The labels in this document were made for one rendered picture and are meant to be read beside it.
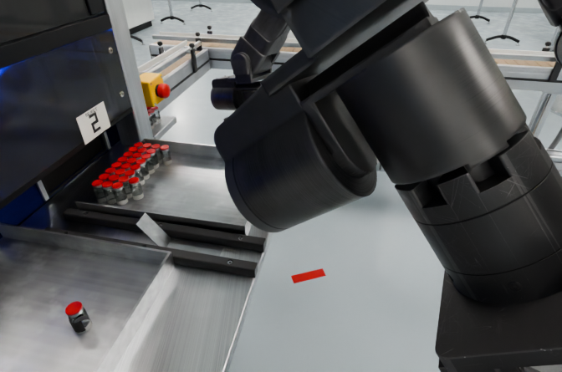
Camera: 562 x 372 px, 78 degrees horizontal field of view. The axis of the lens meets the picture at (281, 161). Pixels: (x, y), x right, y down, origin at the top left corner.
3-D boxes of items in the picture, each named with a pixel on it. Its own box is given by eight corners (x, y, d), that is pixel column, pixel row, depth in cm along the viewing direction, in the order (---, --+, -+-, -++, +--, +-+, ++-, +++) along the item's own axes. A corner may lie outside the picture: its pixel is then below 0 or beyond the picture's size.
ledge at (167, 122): (112, 136, 101) (110, 131, 100) (136, 117, 111) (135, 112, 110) (156, 141, 98) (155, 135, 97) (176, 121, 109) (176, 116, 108)
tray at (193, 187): (80, 216, 70) (75, 202, 68) (147, 150, 91) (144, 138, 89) (246, 240, 64) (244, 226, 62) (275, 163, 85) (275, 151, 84)
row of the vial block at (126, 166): (104, 204, 72) (99, 186, 70) (149, 158, 87) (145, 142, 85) (114, 205, 72) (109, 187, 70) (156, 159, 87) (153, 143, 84)
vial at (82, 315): (71, 333, 49) (61, 314, 47) (82, 318, 51) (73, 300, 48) (85, 336, 49) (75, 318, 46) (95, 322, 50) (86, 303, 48)
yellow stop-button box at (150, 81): (130, 105, 95) (123, 79, 91) (144, 95, 101) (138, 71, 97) (155, 108, 94) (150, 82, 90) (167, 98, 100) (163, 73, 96)
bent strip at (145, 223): (142, 248, 62) (135, 223, 59) (150, 236, 65) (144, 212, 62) (217, 261, 60) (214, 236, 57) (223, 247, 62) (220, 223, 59)
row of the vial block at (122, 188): (114, 205, 72) (109, 187, 70) (157, 159, 87) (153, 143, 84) (125, 206, 72) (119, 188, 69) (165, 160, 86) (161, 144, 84)
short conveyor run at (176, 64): (127, 145, 100) (113, 94, 92) (79, 140, 103) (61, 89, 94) (213, 69, 157) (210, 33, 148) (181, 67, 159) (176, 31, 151)
